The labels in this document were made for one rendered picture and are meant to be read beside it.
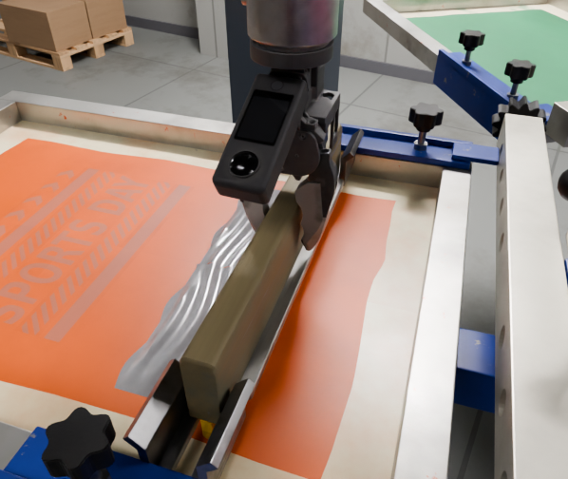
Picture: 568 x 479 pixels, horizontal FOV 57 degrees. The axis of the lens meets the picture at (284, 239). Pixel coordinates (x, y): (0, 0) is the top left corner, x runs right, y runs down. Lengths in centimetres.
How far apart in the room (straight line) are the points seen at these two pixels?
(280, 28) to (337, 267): 29
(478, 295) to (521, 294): 157
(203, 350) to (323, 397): 14
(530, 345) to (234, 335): 23
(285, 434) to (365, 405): 8
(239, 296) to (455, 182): 39
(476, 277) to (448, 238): 151
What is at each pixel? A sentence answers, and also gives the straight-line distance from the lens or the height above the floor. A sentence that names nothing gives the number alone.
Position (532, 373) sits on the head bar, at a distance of 44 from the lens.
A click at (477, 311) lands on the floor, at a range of 200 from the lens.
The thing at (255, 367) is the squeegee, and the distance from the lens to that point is 46.
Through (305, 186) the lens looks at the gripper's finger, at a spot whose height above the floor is 109.
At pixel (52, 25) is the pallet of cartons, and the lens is 409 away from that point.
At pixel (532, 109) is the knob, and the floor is 104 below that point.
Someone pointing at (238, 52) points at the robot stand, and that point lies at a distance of 115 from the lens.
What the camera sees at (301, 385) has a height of 96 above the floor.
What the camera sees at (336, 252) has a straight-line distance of 63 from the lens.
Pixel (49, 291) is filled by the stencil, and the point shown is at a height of 96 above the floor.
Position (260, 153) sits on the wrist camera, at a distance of 42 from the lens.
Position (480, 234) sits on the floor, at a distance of 236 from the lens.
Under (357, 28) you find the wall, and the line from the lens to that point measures 386.
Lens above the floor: 136
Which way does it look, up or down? 39 degrees down
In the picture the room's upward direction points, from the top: straight up
